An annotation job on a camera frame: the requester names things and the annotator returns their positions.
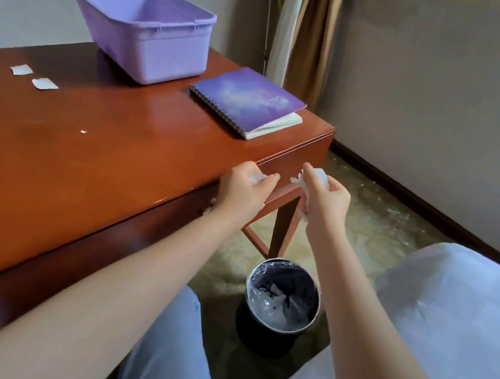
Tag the person's left hand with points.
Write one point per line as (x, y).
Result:
(242, 193)

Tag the person's right hand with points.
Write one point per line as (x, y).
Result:
(326, 205)

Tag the purple spiral notebook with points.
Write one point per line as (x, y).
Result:
(247, 97)

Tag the small round trash bin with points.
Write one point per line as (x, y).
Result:
(262, 338)

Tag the purple plastic basket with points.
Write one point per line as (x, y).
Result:
(146, 38)

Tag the white paper scraps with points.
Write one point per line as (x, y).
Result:
(44, 83)

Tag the person's right forearm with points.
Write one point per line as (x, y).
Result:
(375, 354)

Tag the person's left forearm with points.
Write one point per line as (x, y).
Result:
(94, 304)

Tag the person's blue jeans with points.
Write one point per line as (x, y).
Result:
(172, 356)

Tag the brown wooden desk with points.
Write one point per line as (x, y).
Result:
(70, 141)

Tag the clear plastic bin liner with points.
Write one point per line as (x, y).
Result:
(258, 304)

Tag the brown curtain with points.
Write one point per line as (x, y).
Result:
(316, 34)

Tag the white sheer curtain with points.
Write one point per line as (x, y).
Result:
(286, 24)

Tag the white bed sheet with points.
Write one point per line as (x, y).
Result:
(457, 329)

